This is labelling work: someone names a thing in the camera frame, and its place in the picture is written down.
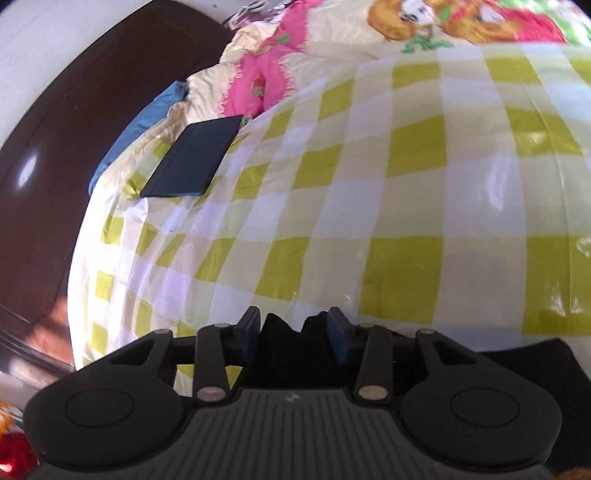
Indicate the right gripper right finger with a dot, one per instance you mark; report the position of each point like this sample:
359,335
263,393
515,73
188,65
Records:
353,343

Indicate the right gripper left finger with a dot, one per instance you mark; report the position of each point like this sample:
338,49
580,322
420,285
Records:
235,344

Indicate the black pants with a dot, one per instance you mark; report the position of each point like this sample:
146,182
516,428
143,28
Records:
484,411

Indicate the dark blue tablet case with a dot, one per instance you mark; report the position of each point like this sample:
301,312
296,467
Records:
188,167

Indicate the yellow white checkered bedsheet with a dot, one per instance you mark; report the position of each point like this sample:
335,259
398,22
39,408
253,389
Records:
448,189

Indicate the blue pillow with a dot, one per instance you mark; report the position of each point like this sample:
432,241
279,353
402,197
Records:
151,114

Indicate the dark wooden headboard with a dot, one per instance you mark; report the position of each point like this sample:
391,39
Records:
49,158

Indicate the pink cartoon quilt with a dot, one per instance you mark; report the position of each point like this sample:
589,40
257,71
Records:
276,50

